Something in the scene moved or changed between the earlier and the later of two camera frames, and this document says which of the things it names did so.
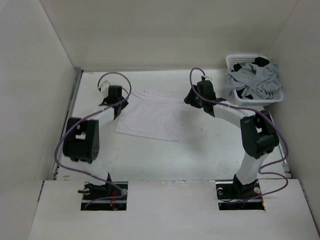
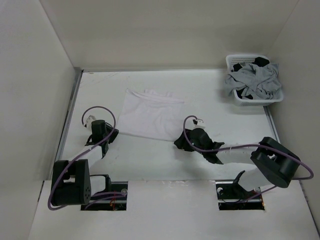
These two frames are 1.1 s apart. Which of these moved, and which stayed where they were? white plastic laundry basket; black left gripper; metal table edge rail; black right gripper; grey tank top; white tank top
Moved: black left gripper; black right gripper
Stayed: metal table edge rail; grey tank top; white tank top; white plastic laundry basket
